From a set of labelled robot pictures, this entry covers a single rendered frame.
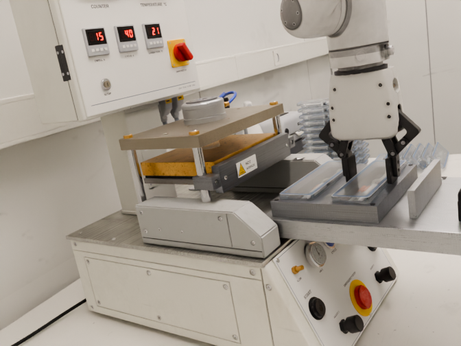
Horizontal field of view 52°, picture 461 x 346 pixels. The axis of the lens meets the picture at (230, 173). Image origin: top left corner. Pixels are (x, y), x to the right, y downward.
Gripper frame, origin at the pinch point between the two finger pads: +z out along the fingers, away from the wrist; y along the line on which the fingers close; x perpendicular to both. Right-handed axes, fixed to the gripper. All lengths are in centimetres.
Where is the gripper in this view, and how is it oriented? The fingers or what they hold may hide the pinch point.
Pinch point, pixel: (370, 170)
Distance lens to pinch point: 75.6
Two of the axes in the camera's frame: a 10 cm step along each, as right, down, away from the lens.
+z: 1.7, 9.6, 2.4
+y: -8.1, -0.1, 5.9
